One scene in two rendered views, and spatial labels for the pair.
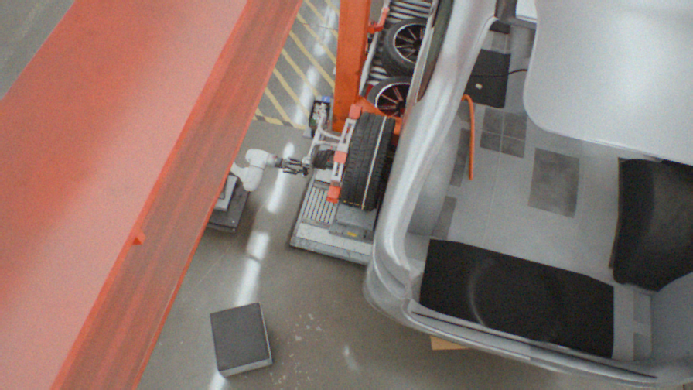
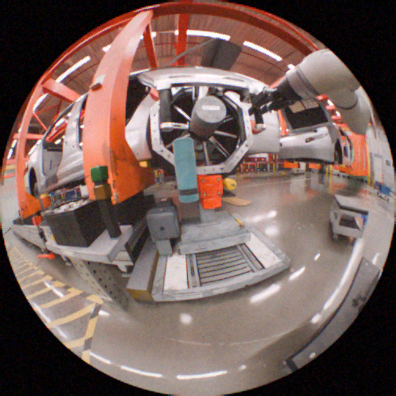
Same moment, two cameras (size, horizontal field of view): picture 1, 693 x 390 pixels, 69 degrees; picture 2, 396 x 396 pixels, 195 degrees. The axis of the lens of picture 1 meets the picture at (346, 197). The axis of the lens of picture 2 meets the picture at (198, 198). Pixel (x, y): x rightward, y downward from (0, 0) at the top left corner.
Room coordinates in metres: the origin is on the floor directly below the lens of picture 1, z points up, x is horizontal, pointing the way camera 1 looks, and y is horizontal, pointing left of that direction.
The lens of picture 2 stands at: (2.10, 0.63, 0.61)
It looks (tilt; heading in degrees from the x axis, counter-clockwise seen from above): 14 degrees down; 257
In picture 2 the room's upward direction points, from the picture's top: 6 degrees counter-clockwise
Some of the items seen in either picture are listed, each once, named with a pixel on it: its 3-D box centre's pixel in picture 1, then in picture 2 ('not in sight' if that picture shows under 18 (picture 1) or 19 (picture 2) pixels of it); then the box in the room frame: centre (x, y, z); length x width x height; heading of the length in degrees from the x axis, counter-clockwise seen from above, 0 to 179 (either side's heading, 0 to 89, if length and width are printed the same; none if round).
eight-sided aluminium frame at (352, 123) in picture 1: (344, 155); (203, 124); (1.89, 0.05, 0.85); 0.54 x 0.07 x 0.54; 173
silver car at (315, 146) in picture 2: not in sight; (328, 143); (-3.03, -0.59, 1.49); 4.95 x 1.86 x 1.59; 173
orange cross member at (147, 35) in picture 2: not in sight; (155, 75); (2.21, -1.26, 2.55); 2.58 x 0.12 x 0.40; 83
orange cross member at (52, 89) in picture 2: not in sight; (77, 107); (4.13, -1.50, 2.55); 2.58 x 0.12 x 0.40; 83
